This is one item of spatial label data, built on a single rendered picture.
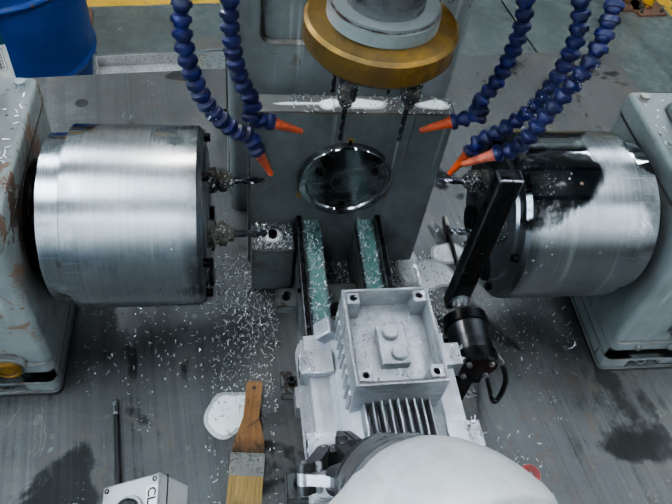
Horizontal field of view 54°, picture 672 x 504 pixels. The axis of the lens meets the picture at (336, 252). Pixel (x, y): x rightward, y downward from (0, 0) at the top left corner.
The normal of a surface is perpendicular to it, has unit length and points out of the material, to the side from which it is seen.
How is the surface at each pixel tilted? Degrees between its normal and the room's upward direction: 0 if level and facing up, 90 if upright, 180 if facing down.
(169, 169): 13
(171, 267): 73
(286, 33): 90
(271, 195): 90
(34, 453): 0
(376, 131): 90
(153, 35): 0
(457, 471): 50
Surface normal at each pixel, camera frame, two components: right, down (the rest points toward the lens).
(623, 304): -0.99, 0.01
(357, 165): 0.10, 0.78
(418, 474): -0.52, -0.85
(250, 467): 0.11, -0.62
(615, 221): 0.15, 0.15
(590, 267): 0.12, 0.62
